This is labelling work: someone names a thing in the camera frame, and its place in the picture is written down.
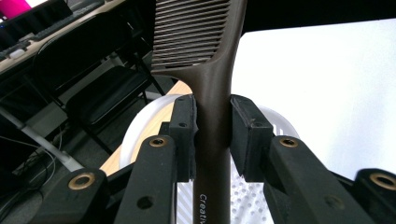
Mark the black folding chair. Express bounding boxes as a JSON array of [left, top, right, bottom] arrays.
[[32, 6, 166, 156]]

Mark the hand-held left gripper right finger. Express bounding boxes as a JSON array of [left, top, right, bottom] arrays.
[[229, 94, 276, 184]]

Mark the black keyboard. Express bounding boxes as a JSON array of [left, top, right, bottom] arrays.
[[31, 0, 106, 42]]

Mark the pink object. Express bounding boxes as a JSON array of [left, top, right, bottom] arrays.
[[0, 0, 33, 21]]

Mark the dark cable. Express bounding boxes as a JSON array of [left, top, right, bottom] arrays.
[[0, 129, 64, 200]]

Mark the dark brown comb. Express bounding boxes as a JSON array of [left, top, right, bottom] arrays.
[[150, 0, 248, 224]]

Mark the grey metal pole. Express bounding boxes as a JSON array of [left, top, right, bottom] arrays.
[[0, 105, 84, 173]]

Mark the small white object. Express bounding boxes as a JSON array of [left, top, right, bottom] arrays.
[[8, 49, 26, 60]]

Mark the wooden desk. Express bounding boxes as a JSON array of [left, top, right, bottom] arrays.
[[0, 0, 127, 77]]

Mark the white slotted plastic basket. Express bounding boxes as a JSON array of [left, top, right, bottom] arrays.
[[119, 93, 302, 224]]

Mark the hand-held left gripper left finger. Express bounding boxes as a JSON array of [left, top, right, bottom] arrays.
[[160, 93, 200, 183]]

